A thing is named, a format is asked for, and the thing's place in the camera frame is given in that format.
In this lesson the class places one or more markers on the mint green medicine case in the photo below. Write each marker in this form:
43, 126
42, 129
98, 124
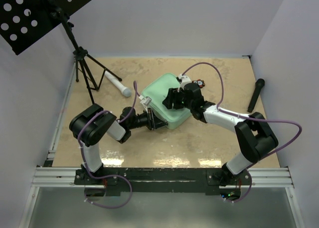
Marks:
158, 91

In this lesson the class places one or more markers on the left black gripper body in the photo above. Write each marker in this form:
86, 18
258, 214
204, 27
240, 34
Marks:
141, 120

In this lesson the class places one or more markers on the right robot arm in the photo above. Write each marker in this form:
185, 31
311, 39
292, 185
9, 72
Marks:
255, 137

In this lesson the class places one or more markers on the black base frame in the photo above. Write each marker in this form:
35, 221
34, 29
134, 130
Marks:
115, 181

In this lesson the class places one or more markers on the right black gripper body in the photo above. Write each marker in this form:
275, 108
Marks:
187, 104

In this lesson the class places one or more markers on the black microphone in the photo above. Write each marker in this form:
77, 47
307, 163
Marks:
259, 84

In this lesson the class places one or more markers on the white microphone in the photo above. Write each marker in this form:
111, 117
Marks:
125, 91

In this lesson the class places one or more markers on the red owl toy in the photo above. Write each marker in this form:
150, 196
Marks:
200, 83

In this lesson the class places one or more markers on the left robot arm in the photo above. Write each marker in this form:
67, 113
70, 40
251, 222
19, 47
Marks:
93, 123

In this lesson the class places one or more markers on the black perforated music stand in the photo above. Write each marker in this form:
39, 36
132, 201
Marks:
25, 22

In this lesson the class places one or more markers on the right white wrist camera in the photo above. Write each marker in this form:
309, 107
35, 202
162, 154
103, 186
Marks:
183, 80

